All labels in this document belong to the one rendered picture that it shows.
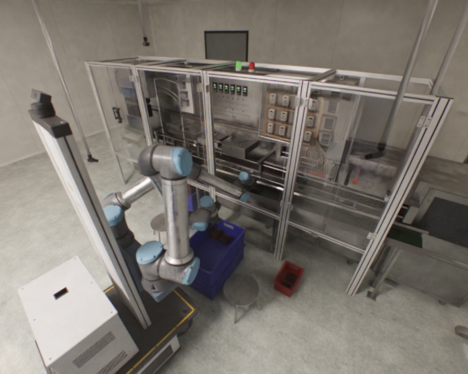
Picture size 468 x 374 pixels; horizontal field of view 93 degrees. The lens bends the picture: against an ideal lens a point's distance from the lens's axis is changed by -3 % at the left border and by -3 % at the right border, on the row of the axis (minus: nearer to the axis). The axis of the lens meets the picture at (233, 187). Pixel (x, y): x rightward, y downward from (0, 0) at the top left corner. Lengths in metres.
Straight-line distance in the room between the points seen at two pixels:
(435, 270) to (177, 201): 2.22
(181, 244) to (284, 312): 1.40
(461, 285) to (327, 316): 1.11
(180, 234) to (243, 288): 1.10
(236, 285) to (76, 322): 1.17
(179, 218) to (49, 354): 0.86
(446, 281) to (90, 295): 2.67
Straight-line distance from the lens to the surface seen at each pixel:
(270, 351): 2.19
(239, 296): 2.07
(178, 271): 1.27
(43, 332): 1.60
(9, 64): 6.01
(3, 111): 6.01
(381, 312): 2.63
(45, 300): 1.71
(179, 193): 1.04
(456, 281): 2.69
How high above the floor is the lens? 2.04
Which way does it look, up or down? 34 degrees down
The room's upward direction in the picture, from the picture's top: straight up
